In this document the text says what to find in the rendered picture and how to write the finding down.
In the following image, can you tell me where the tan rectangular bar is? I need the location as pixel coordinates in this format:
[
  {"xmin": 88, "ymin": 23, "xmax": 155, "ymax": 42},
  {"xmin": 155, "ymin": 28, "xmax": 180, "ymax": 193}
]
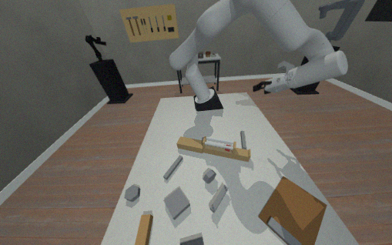
[{"xmin": 135, "ymin": 214, "xmax": 153, "ymax": 245}]

